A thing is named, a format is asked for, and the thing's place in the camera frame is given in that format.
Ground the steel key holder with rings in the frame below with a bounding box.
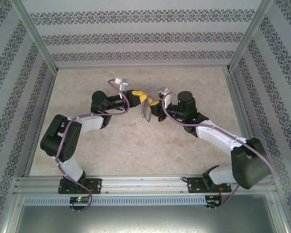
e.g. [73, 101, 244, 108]
[138, 97, 153, 123]

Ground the small circuit board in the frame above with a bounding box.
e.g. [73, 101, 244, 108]
[69, 196, 90, 204]
[206, 195, 223, 207]

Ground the grey metal panel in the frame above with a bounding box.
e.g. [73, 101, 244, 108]
[13, 205, 286, 233]

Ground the aluminium table side rail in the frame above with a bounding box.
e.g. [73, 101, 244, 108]
[222, 67, 257, 141]
[23, 69, 59, 177]

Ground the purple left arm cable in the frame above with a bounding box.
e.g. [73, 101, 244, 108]
[55, 79, 129, 213]

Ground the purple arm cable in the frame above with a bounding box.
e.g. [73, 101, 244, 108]
[55, 79, 129, 213]
[161, 91, 275, 211]

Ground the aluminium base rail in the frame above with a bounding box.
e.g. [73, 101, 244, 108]
[14, 174, 237, 195]

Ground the aluminium frame post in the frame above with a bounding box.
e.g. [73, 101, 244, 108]
[11, 0, 58, 72]
[226, 0, 274, 73]

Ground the grey slotted cable duct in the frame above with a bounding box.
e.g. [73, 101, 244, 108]
[23, 196, 207, 206]

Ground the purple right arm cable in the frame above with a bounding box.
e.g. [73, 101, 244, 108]
[161, 91, 275, 211]

